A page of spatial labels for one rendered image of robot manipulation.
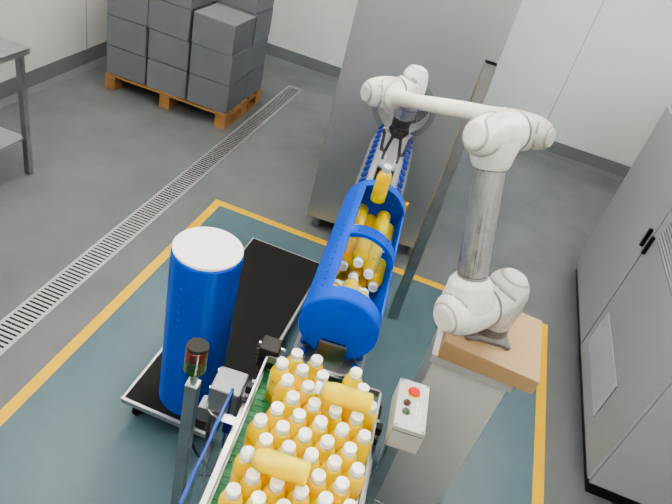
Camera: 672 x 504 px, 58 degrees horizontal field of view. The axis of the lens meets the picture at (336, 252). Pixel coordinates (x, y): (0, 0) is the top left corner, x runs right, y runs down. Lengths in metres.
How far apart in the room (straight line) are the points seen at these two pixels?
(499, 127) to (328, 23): 5.37
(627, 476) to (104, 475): 2.49
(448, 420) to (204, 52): 3.87
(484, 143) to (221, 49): 3.74
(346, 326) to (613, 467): 1.82
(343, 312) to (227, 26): 3.60
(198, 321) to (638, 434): 2.10
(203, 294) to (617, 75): 5.39
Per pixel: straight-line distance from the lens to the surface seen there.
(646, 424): 3.24
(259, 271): 3.74
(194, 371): 1.76
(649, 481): 3.53
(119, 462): 3.00
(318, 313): 2.07
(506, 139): 1.90
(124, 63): 5.90
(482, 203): 1.96
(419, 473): 2.82
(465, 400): 2.44
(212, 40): 5.37
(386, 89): 2.27
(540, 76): 6.90
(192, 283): 2.37
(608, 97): 6.99
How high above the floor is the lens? 2.52
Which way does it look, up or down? 36 degrees down
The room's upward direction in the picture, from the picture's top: 16 degrees clockwise
